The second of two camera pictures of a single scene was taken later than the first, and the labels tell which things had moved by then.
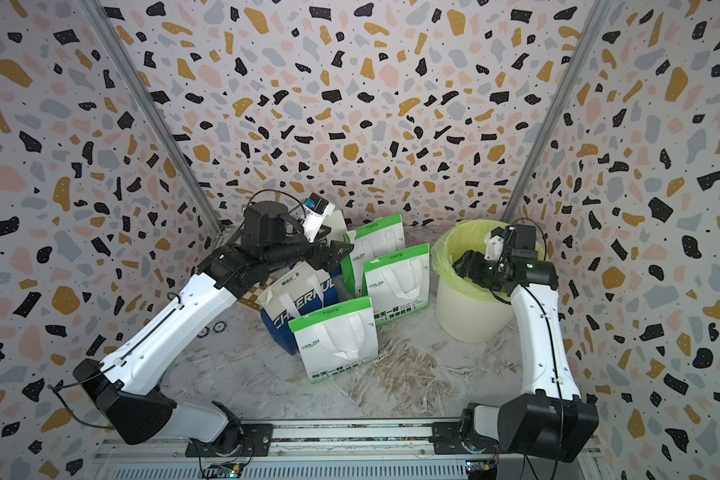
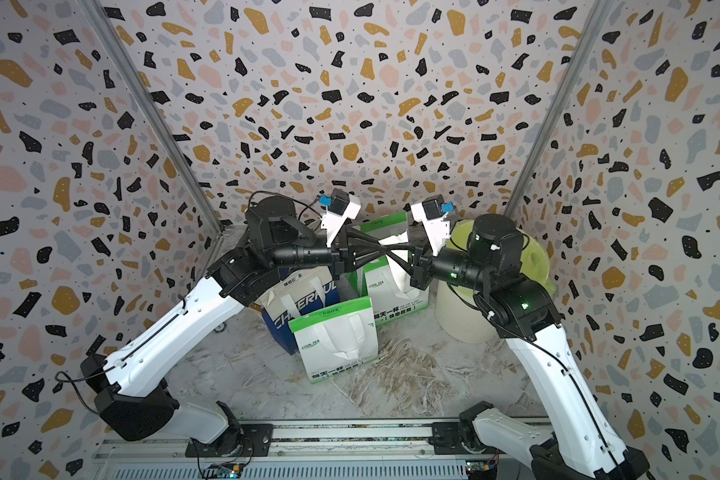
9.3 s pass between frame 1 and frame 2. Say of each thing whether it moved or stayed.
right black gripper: moved
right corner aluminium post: stayed
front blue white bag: stayed
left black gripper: moved
